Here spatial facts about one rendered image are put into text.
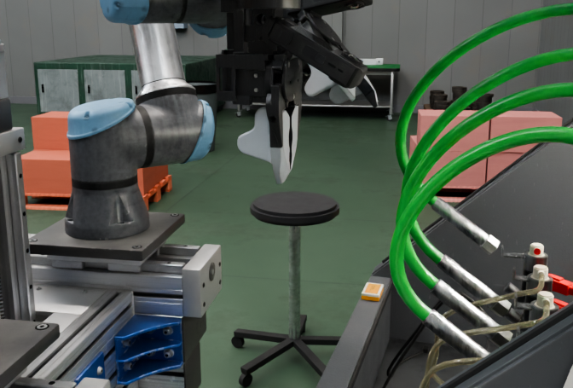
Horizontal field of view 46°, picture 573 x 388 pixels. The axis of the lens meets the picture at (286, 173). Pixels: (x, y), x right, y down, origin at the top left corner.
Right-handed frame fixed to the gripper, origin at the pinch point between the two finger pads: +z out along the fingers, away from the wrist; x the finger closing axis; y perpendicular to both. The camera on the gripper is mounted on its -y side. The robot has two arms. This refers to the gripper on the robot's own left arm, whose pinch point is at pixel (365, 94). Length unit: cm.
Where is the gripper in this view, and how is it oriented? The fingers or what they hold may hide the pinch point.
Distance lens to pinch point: 89.4
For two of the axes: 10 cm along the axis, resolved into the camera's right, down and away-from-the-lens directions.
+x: -4.8, -0.2, -8.8
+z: 5.2, 8.0, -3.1
